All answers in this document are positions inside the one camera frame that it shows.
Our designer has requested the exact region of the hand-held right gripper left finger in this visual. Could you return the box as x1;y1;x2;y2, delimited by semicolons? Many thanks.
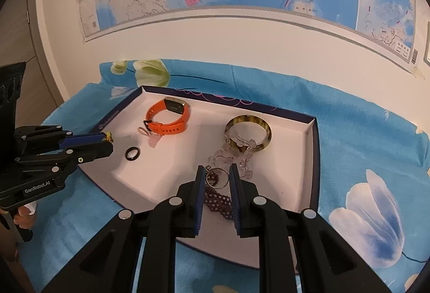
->
40;165;206;293

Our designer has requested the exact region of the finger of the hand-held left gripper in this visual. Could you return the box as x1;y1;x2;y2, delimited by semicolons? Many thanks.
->
57;133;113;150
65;141;114;164

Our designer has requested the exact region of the person's left hand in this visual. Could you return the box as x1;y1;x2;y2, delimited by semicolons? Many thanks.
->
13;204;38;230

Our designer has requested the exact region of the orange smartwatch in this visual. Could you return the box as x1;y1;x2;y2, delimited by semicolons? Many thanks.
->
144;96;193;135

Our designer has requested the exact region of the pale pink pendant charm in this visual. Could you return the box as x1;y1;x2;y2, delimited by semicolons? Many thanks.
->
138;125;162;147

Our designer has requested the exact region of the brown mottled bangle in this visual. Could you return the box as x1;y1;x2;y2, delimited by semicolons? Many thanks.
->
224;114;272;151

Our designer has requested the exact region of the clear crystal flower bracelet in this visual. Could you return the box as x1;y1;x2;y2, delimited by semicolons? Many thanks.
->
207;130;257;179

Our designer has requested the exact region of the silver ring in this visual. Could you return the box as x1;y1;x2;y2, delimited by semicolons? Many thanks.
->
206;167;231;188

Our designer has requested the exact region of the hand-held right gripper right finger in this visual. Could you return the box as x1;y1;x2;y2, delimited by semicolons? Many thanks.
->
229;165;392;293

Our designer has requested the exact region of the purple bead bracelet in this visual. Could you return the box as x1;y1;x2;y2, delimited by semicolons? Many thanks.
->
203;186;234;221

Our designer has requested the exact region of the navy shallow cardboard box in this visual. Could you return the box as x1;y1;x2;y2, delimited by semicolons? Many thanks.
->
81;85;323;270

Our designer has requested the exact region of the blue floral bedsheet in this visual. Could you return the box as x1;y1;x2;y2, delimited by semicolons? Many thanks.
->
40;60;430;293

